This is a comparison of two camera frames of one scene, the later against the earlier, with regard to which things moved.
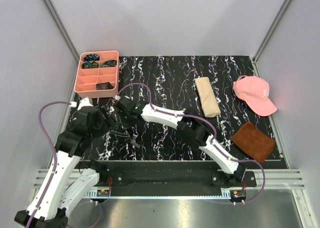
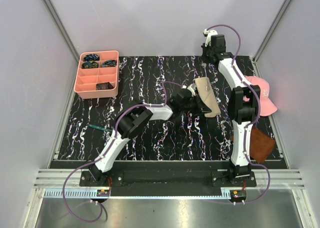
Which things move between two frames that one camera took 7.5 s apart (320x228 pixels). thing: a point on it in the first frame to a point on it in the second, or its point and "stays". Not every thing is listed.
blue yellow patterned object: x=90 y=64 stays
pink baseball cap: x=255 y=93 stays
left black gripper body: x=98 y=126 to x=193 y=106
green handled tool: x=118 y=133 to x=207 y=87
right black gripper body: x=126 y=121 to x=206 y=51
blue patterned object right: x=109 y=63 stays
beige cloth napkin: x=209 y=101 stays
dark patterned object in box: x=103 y=86 stays
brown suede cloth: x=254 y=142 stays
